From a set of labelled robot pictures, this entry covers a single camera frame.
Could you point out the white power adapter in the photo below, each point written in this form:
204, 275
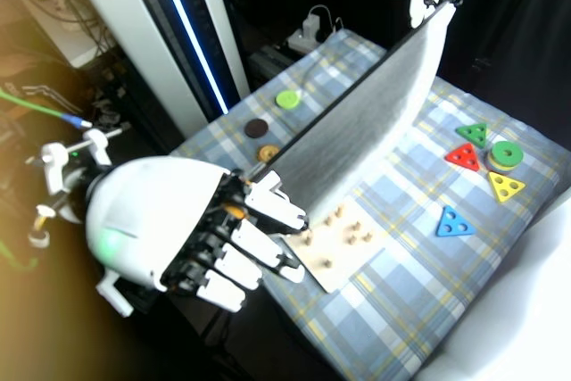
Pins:
308, 37

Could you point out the tan disc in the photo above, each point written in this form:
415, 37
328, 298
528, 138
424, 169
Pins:
267, 153

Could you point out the dark brown disc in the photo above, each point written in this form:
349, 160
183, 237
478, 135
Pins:
256, 128

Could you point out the green triangle block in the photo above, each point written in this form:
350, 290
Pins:
466, 131

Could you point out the red triangle block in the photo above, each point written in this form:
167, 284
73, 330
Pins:
457, 159

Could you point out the white column with blue light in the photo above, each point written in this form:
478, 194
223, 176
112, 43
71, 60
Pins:
134, 42

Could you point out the black box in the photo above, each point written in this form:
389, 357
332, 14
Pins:
267, 62

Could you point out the green disc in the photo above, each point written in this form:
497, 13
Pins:
287, 99

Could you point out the wooden peg board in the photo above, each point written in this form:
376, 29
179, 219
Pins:
339, 260

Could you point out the yellow triangle block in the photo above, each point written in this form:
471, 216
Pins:
513, 185

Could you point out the white equipment box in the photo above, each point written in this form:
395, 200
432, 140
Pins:
58, 10

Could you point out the blue triangle block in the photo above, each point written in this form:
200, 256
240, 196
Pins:
446, 229

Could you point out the plaid quilt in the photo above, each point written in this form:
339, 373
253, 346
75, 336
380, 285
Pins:
401, 300

